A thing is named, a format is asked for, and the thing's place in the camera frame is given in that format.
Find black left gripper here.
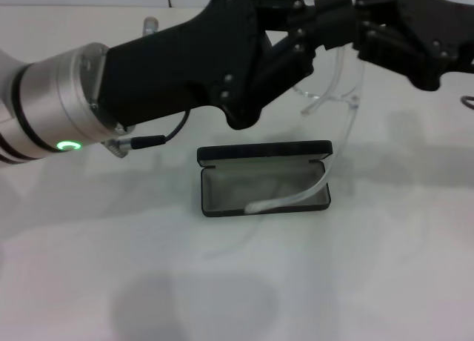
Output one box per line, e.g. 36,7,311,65
94,0,356,130

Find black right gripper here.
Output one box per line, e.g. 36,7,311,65
353,0,474,93

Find black glasses case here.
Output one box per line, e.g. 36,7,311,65
196,139,333,219

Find clear white glasses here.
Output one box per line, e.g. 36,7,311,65
245,0,367,214

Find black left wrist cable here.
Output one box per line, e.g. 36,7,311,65
101,109,193,159

